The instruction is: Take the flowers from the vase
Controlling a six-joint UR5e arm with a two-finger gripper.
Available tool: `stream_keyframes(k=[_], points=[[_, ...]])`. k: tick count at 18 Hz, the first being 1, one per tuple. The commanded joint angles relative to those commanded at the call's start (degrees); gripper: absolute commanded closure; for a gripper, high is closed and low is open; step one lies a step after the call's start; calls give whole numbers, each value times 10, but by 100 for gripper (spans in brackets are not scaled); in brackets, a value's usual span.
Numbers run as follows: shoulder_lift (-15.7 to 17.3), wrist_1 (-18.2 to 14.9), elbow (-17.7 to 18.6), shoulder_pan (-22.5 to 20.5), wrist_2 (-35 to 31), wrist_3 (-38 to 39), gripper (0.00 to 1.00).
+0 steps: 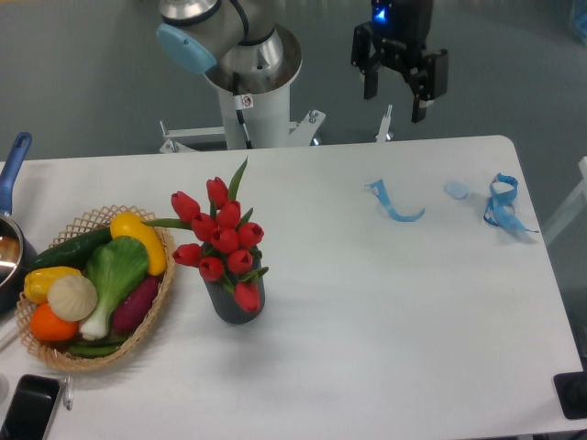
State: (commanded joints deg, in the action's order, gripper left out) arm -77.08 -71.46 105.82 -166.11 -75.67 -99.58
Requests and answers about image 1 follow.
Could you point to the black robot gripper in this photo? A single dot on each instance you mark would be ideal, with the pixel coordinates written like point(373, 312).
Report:
point(395, 38)

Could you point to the red tulip bouquet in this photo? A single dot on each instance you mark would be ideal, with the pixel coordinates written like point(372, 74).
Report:
point(225, 231)

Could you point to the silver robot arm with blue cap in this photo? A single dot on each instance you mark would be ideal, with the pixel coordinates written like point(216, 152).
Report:
point(240, 48)

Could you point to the dark grey ribbed vase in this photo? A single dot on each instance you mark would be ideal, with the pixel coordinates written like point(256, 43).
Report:
point(236, 297)

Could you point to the curved blue ribbon strip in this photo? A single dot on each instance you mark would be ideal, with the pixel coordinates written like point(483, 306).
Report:
point(379, 190)

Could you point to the small light blue cap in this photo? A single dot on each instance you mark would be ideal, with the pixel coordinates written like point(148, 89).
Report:
point(456, 190)

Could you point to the tangled blue ribbon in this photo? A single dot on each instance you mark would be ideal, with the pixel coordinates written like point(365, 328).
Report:
point(499, 208)

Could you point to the yellow squash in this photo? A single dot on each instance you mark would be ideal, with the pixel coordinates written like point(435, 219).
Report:
point(128, 224)

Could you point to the green bok choy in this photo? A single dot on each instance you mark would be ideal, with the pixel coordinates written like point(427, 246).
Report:
point(115, 269)

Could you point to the black device at table edge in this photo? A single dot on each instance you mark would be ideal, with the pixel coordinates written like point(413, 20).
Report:
point(571, 391)

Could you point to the purple sweet potato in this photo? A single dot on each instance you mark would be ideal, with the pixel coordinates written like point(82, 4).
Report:
point(132, 311)

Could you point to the green cucumber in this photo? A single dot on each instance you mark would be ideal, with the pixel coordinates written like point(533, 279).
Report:
point(73, 252)

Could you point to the white garlic bulb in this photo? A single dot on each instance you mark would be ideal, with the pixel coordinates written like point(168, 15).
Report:
point(72, 297)

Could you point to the green pea pods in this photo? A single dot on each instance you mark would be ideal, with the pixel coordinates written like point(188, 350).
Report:
point(96, 349)

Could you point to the yellow bell pepper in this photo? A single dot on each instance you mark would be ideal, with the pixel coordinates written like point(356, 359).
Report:
point(38, 282)

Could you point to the orange fruit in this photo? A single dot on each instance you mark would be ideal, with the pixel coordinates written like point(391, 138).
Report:
point(45, 325)

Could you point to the clear pen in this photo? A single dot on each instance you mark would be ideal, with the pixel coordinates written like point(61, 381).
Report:
point(67, 397)

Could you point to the black smartphone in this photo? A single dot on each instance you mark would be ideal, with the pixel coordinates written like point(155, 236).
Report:
point(32, 408)

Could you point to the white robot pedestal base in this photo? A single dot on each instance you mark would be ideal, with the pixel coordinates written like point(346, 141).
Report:
point(249, 121)

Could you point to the pot with blue handle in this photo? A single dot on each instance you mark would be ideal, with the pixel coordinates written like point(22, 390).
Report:
point(17, 254)

